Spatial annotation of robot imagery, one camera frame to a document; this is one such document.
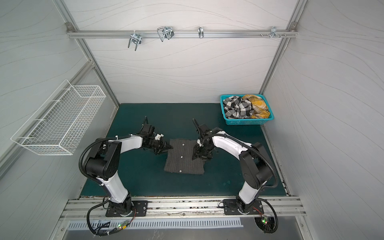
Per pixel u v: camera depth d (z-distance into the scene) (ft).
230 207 2.40
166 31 2.50
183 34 2.59
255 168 1.52
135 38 2.57
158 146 2.75
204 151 2.45
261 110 3.39
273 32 2.51
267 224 2.37
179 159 2.87
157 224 2.30
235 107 3.54
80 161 1.69
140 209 2.42
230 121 3.40
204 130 2.38
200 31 2.36
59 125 2.25
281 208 2.45
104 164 1.60
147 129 2.63
